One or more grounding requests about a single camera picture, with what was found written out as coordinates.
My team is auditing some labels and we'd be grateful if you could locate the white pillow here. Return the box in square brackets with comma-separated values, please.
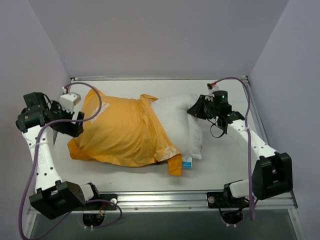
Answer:
[151, 93, 203, 160]

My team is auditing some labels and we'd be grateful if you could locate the yellow Mickey Mouse pillowcase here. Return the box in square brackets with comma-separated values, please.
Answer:
[67, 90, 183, 176]

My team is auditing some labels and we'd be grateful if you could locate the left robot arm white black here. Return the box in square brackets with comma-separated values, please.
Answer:
[16, 92, 101, 220]

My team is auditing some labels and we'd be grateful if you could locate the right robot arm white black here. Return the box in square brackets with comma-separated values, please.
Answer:
[187, 90, 293, 207]

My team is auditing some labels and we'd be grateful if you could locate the blue white pillow label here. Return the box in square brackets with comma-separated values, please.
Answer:
[182, 156, 193, 169]

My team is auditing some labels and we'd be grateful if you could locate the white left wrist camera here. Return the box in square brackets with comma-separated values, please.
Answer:
[58, 92, 81, 113]

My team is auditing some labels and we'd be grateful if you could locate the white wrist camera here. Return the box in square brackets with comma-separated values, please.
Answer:
[58, 92, 81, 113]
[207, 82, 220, 96]

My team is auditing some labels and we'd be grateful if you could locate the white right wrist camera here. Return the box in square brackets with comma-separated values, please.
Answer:
[207, 82, 220, 96]

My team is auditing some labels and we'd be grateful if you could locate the aluminium back frame rail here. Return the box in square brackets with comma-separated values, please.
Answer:
[70, 75, 248, 82]

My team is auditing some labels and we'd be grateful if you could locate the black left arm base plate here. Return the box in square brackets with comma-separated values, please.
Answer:
[74, 193, 118, 211]

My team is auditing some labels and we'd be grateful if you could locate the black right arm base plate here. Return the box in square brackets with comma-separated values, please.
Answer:
[206, 191, 249, 209]

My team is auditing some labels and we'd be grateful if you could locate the aluminium front frame rail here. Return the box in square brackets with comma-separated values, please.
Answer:
[27, 187, 298, 215]

